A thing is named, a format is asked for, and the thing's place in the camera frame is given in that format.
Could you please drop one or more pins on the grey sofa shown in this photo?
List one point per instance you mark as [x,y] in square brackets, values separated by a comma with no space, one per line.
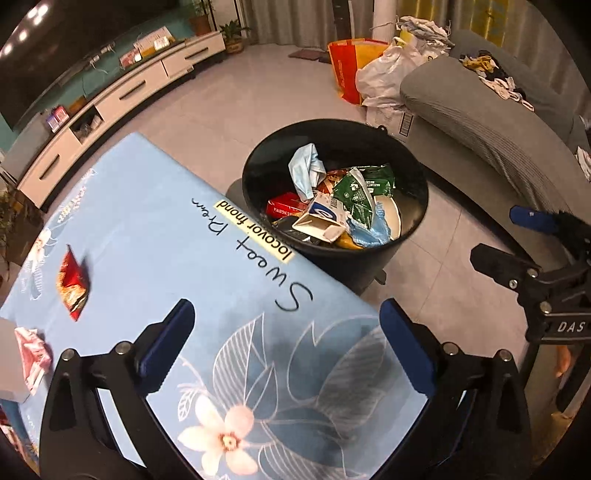
[475,138]

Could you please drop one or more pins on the white plastic bag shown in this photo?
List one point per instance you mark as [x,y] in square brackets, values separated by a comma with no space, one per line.
[392,74]

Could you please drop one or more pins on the black round trash bin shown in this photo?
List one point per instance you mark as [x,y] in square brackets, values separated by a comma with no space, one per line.
[277,152]

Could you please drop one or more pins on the dark floor mat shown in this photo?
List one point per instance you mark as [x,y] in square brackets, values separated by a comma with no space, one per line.
[308,54]

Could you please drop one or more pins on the pile of clothes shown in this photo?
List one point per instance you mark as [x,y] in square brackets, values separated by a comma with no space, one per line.
[496,81]

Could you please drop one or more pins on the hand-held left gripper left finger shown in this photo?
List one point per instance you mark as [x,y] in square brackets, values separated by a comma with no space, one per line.
[166,350]

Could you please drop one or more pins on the brown snack wrapper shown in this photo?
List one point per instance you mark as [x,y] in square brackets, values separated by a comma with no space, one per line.
[330,180]

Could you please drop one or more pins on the potted plant in yellow pot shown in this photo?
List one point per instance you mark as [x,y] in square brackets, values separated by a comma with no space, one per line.
[234,39]

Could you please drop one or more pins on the small red box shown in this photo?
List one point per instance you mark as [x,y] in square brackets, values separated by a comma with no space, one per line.
[130,58]

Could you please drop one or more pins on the person's right hand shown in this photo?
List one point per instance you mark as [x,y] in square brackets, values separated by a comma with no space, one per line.
[563,364]

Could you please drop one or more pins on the white paper carton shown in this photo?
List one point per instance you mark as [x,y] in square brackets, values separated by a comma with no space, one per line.
[321,219]

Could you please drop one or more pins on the blue plastic bag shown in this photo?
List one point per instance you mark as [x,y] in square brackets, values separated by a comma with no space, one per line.
[369,228]

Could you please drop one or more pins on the cluster of leafy plants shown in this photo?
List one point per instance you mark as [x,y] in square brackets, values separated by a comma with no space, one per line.
[11,221]

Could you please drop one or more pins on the blue floral tablecloth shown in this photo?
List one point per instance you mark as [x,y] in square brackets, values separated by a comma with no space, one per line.
[184,240]

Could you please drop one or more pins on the red shiny snack wrapper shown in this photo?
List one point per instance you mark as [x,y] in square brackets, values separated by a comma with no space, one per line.
[73,281]

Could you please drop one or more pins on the yellow patterned curtain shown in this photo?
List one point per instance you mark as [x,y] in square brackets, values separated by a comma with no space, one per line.
[461,18]

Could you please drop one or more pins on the green snack packet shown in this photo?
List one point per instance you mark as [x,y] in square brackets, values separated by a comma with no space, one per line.
[381,177]
[355,198]

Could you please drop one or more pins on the red and yellow shopping bag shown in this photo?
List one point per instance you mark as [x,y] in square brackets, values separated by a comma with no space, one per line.
[344,69]

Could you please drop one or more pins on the blue face mask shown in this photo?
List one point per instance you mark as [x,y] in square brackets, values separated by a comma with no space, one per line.
[302,170]

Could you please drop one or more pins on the heap of white grey cloth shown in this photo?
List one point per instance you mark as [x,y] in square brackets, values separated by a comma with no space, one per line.
[425,30]

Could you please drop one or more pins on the white television cabinet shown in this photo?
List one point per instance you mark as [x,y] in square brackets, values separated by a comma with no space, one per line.
[134,87]

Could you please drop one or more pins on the white upright roll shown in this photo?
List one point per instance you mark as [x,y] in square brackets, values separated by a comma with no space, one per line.
[383,18]

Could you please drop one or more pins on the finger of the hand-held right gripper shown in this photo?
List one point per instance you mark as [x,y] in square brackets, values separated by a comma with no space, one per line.
[531,219]
[501,265]

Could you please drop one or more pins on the potted plant in brown pot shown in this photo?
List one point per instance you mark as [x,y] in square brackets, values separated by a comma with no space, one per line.
[201,21]

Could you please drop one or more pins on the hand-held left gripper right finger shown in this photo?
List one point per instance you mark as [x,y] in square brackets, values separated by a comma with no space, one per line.
[408,348]

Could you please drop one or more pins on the grey curtain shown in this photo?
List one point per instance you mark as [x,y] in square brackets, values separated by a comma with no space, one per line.
[286,21]

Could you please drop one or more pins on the pink crumpled wrapper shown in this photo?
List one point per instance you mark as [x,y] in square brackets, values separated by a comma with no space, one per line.
[32,355]

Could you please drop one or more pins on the large black television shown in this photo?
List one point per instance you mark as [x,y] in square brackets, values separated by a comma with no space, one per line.
[69,37]

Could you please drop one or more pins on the red flat packet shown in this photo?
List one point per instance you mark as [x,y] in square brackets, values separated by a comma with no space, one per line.
[284,205]

